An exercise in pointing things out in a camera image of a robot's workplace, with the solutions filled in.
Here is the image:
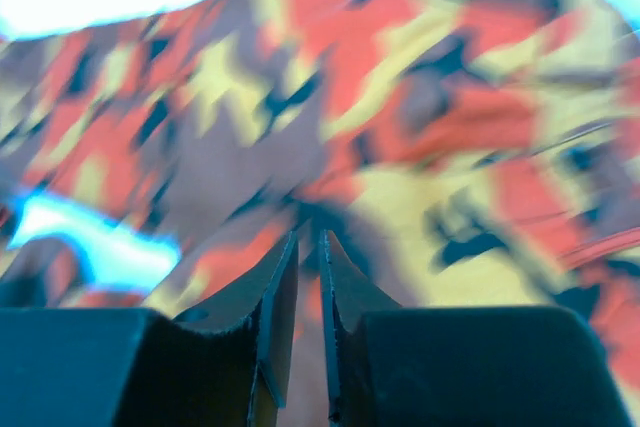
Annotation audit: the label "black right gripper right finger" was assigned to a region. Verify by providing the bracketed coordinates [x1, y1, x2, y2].
[318, 231, 632, 427]

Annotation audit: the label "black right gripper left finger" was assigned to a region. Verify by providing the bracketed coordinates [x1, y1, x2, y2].
[1, 233, 298, 426]

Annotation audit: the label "orange camouflage trousers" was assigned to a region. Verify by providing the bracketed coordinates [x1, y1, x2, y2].
[0, 0, 640, 398]

